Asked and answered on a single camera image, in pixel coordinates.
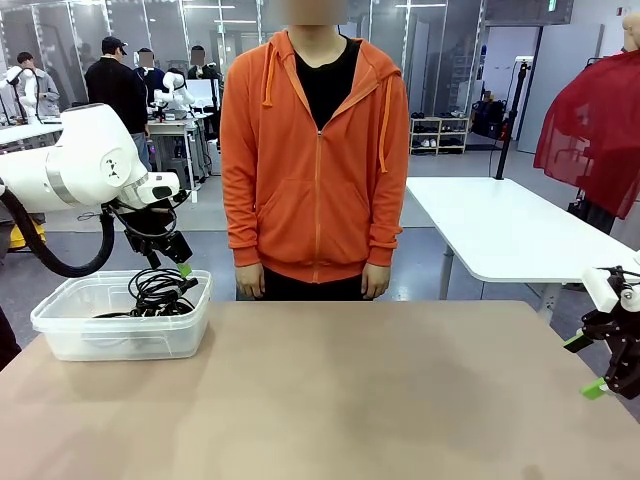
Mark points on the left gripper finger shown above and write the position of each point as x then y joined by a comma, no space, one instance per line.
181,252
153,259

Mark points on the black mannequin stand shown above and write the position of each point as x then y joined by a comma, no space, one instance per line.
595,215

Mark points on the person's left hand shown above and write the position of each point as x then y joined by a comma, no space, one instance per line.
375,280

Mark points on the green exit sign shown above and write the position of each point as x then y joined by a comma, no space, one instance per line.
550,5

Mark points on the grey plastic stool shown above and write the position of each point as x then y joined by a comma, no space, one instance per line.
184,165

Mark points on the grey workbench desk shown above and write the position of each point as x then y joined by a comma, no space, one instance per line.
170,127

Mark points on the person in dark blue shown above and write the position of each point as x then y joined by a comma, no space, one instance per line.
150,80

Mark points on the person in black top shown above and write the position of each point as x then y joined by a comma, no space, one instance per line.
200,70

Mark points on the white background table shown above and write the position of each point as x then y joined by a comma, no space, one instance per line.
500,225

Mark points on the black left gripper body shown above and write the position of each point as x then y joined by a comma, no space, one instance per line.
150,240

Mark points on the white robot with round head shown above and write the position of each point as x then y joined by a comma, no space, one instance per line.
30,95

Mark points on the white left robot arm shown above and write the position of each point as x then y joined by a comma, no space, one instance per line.
85,160

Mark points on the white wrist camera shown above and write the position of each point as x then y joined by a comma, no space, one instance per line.
155,187
600,290

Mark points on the dark rounded object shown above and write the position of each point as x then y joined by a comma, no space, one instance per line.
7,340

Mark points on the wooden shoe rack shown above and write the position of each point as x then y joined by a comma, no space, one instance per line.
440,134

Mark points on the beige mannequin head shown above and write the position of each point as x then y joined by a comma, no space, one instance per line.
632,30

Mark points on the person in orange hoodie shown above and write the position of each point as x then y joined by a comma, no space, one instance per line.
315,175

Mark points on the black bags pile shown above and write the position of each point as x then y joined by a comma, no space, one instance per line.
487,120

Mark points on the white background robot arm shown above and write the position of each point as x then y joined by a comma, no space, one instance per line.
172,90

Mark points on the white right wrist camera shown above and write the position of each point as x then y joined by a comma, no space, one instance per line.
600,290

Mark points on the red salon cape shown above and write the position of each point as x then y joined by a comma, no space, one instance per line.
590,115

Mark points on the clear plastic storage container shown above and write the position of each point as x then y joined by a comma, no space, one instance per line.
125,335

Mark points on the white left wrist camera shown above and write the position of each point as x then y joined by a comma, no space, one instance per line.
155,187

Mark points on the person in grey hoodie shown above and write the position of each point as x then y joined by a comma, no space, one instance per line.
45,90

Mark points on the person's right forearm orange sleeve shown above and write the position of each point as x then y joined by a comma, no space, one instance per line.
244,235

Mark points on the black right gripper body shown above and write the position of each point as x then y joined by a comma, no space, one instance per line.
635,350

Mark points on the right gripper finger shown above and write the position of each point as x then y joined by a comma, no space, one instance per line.
597,330
617,372

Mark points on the long white desk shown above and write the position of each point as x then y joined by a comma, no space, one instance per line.
20,132

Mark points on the black tripod pole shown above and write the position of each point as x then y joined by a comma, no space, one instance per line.
509,125

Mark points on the man black sweater cap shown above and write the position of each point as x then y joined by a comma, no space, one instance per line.
115,90

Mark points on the yellow bag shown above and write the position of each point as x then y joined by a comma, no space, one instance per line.
17,237

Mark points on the person's right hand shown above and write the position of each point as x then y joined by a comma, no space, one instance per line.
250,280

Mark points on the white lit monitor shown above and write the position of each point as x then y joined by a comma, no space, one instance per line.
202,95

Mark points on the person's left forearm orange sleeve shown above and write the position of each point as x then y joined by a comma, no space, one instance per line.
382,235

